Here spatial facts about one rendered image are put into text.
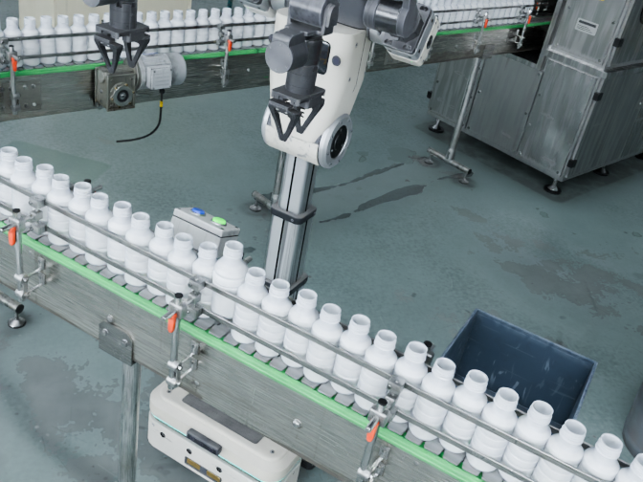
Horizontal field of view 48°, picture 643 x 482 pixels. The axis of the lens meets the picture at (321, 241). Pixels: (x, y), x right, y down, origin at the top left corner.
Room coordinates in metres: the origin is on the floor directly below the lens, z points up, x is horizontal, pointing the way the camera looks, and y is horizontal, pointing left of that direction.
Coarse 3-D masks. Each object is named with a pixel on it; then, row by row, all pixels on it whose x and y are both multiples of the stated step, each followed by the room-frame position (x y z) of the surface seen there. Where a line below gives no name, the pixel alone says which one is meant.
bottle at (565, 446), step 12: (564, 432) 0.91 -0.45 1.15; (576, 432) 0.92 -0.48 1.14; (552, 444) 0.91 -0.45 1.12; (564, 444) 0.90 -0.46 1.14; (576, 444) 0.89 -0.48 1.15; (564, 456) 0.88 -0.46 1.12; (576, 456) 0.89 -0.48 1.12; (540, 468) 0.90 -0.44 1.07; (552, 468) 0.89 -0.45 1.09; (540, 480) 0.89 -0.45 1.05; (552, 480) 0.88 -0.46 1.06; (564, 480) 0.88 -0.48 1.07
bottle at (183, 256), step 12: (180, 240) 1.26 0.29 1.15; (192, 240) 1.25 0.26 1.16; (180, 252) 1.23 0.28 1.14; (192, 252) 1.25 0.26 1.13; (180, 264) 1.22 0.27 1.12; (168, 276) 1.23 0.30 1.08; (180, 276) 1.22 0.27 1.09; (168, 288) 1.23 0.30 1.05; (180, 288) 1.22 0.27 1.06; (168, 300) 1.22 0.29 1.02
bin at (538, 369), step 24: (480, 312) 1.51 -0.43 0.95; (456, 336) 1.39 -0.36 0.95; (480, 336) 1.51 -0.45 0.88; (504, 336) 1.48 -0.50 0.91; (528, 336) 1.46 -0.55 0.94; (456, 360) 1.47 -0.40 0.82; (480, 360) 1.50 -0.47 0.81; (504, 360) 1.47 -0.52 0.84; (528, 360) 1.45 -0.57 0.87; (552, 360) 1.43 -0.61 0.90; (576, 360) 1.41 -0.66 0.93; (504, 384) 1.47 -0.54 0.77; (528, 384) 1.44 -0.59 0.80; (552, 384) 1.42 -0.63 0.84; (576, 384) 1.40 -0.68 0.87; (528, 408) 1.43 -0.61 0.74; (576, 408) 1.23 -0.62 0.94
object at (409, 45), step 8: (424, 8) 1.81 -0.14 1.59; (424, 16) 1.78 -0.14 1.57; (416, 24) 1.74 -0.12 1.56; (424, 24) 1.77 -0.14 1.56; (416, 32) 1.74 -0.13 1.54; (384, 40) 1.77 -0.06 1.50; (392, 40) 1.77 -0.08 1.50; (400, 40) 1.76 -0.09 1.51; (408, 40) 1.75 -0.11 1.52; (416, 40) 1.75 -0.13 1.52; (392, 48) 1.77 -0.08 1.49; (400, 48) 1.75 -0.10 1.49; (408, 48) 1.76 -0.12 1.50; (416, 48) 1.76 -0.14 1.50
